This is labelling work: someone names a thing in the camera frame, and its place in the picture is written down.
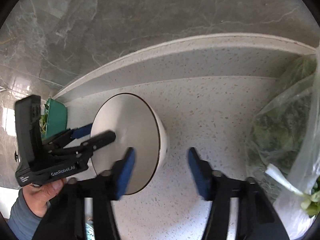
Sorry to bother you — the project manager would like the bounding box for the plastic bag of greens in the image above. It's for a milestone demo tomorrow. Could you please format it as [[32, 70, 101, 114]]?
[[245, 54, 319, 239]]

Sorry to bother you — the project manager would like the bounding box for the floral patterned small bowl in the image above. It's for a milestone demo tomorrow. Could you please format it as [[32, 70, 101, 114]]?
[[91, 93, 169, 195]]

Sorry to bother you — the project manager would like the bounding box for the teal basket with greens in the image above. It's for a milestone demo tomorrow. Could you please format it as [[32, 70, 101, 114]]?
[[40, 98, 67, 140]]

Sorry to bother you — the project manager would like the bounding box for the teal rimmed floral plate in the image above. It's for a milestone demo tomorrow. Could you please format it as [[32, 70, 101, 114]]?
[[85, 221, 95, 240]]

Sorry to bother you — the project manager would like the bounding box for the person's left hand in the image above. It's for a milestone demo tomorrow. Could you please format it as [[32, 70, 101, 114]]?
[[22, 178, 67, 217]]

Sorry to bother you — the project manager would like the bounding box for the grey sleeved left forearm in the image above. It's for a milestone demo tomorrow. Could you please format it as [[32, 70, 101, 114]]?
[[8, 189, 42, 240]]

